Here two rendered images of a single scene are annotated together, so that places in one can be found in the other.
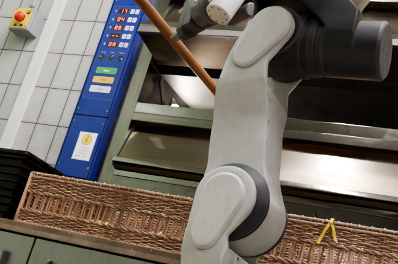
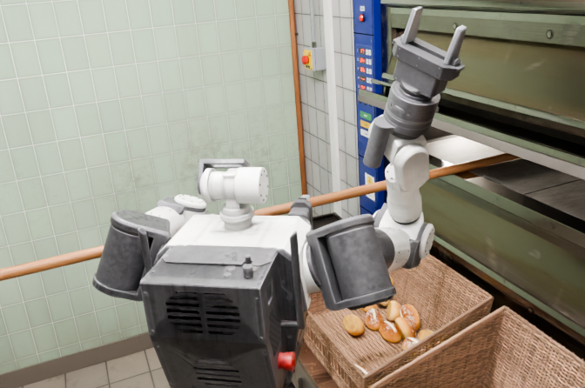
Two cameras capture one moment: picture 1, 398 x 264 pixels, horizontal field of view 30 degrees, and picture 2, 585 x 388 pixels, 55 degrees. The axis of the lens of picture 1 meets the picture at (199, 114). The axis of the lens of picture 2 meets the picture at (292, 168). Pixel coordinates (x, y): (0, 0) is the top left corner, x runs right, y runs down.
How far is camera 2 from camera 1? 1.88 m
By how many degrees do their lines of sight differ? 56
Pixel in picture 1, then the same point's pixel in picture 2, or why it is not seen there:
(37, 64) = (331, 99)
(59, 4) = (327, 37)
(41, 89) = (340, 121)
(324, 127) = (531, 216)
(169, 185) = not seen: hidden behind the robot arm
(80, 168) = (372, 206)
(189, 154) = (433, 211)
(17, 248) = not seen: hidden behind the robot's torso
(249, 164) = not seen: outside the picture
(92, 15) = (349, 47)
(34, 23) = (318, 61)
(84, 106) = (362, 149)
